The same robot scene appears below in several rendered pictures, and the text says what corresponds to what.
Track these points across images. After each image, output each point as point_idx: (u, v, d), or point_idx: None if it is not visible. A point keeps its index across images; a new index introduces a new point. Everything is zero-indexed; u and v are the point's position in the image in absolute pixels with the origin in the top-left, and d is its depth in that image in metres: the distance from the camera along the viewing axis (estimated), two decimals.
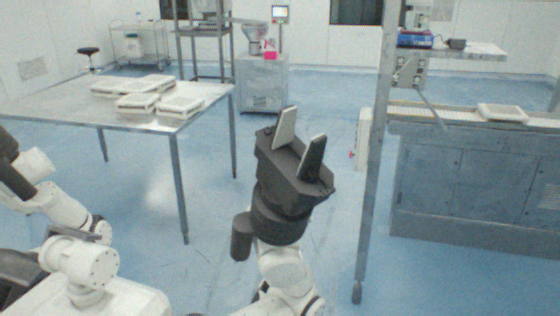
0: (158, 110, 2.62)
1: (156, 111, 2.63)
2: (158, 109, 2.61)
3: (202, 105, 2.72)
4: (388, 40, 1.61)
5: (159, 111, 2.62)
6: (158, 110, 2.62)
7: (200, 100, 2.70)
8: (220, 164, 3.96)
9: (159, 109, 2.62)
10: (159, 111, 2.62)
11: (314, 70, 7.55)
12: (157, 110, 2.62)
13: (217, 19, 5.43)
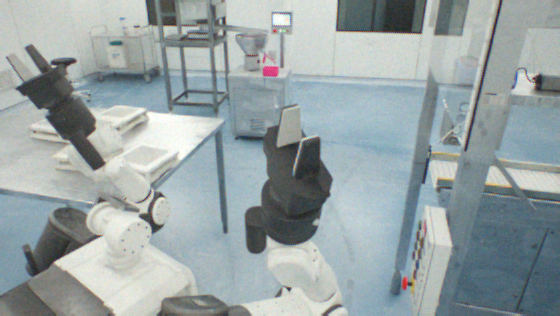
0: None
1: None
2: None
3: (176, 159, 1.96)
4: (491, 104, 0.86)
5: None
6: None
7: (172, 152, 1.94)
8: (207, 210, 3.20)
9: None
10: None
11: None
12: None
13: (209, 27, 4.67)
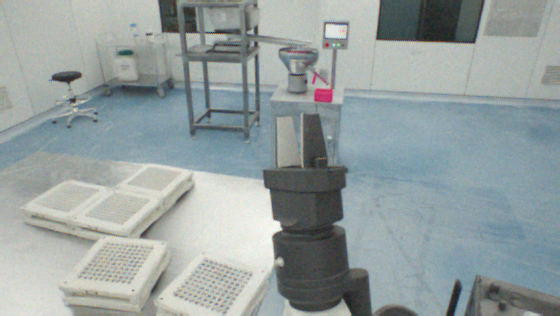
0: (163, 311, 1.08)
1: (158, 311, 1.10)
2: (163, 309, 1.08)
3: (264, 284, 1.19)
4: None
5: (164, 313, 1.09)
6: (162, 312, 1.09)
7: (260, 274, 1.17)
8: None
9: (164, 310, 1.08)
10: (164, 312, 1.09)
11: (354, 96, 6.02)
12: (160, 312, 1.09)
13: (242, 38, 3.90)
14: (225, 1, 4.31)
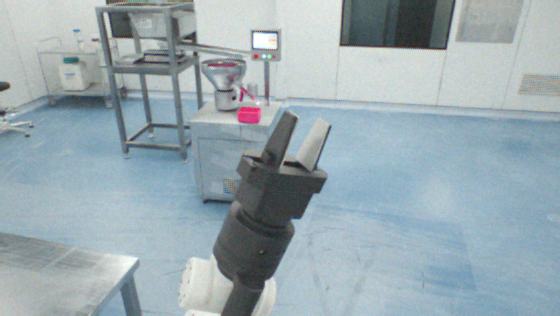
0: None
1: None
2: None
3: None
4: None
5: None
6: None
7: None
8: None
9: None
10: None
11: (318, 106, 5.57)
12: None
13: (169, 48, 3.45)
14: (158, 5, 3.86)
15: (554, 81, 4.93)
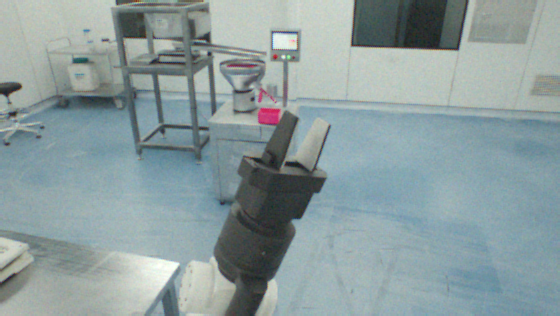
0: None
1: None
2: None
3: None
4: None
5: None
6: None
7: None
8: None
9: None
10: None
11: None
12: None
13: (185, 48, 3.43)
14: (173, 5, 3.84)
15: None
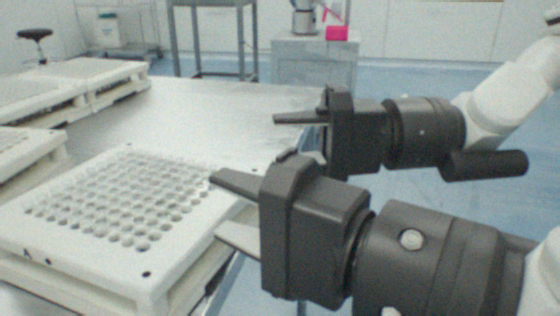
0: None
1: None
2: None
3: None
4: None
5: (0, 257, 0.42)
6: None
7: None
8: (258, 265, 1.76)
9: None
10: (1, 255, 0.42)
11: None
12: None
13: None
14: None
15: None
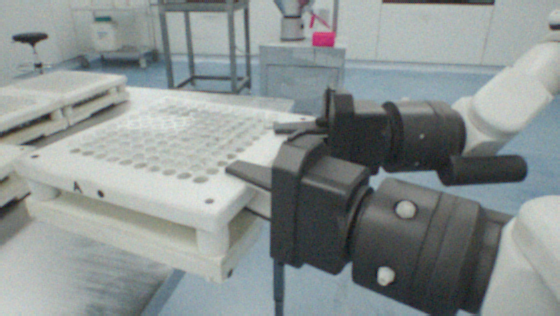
0: (41, 192, 0.40)
1: (31, 196, 0.41)
2: (40, 186, 0.40)
3: None
4: None
5: (44, 199, 0.40)
6: (38, 195, 0.40)
7: None
8: (240, 267, 1.82)
9: (43, 189, 0.40)
10: (46, 196, 0.40)
11: None
12: (33, 195, 0.40)
13: None
14: None
15: None
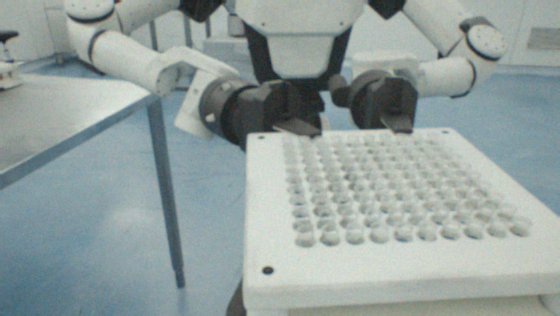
0: None
1: None
2: None
3: None
4: None
5: None
6: None
7: (274, 137, 0.44)
8: (158, 244, 1.97)
9: None
10: None
11: None
12: None
13: None
14: None
15: None
